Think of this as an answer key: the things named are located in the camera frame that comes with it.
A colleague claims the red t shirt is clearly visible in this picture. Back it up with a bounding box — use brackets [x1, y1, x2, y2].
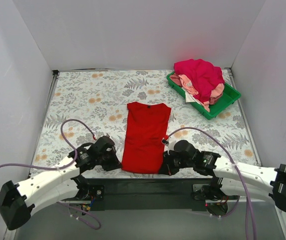
[122, 102, 171, 174]

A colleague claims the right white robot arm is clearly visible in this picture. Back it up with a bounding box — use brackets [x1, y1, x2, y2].
[159, 139, 286, 212]

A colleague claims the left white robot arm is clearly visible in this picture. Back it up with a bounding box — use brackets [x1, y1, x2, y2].
[0, 135, 121, 231]

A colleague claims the floral table cloth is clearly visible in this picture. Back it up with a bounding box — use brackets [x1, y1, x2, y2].
[30, 70, 261, 176]

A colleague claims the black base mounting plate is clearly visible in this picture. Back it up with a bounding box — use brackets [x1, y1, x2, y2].
[82, 177, 238, 212]

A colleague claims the white garment in tray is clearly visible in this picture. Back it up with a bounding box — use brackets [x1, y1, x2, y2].
[185, 92, 197, 103]

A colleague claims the pink t shirt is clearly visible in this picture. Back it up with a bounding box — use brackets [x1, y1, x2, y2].
[169, 73, 224, 106]

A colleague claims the green plastic tray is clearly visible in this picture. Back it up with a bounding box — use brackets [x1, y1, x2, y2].
[166, 69, 241, 120]

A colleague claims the magenta t shirt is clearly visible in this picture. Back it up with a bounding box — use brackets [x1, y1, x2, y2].
[174, 59, 225, 105]

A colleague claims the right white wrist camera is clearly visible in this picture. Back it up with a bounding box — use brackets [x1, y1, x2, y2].
[161, 135, 169, 146]

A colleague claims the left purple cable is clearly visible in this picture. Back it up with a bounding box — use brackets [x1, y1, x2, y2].
[0, 118, 101, 230]

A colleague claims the aluminium frame rail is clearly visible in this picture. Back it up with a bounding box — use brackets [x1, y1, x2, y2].
[4, 181, 286, 240]

